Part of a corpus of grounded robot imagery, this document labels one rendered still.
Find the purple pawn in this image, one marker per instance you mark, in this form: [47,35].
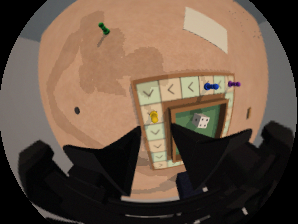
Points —
[235,84]

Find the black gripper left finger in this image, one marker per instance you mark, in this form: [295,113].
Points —
[117,162]

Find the black round disc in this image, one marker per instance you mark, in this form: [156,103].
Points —
[76,110]

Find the white die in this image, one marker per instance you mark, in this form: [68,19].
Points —
[200,120]

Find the green pawn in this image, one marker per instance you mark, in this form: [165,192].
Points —
[106,31]

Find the beige flat rectangular sheet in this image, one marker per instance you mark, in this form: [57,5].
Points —
[202,26]

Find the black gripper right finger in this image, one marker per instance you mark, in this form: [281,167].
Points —
[202,154]

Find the blue pawn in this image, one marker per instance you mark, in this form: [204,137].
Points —
[210,86]

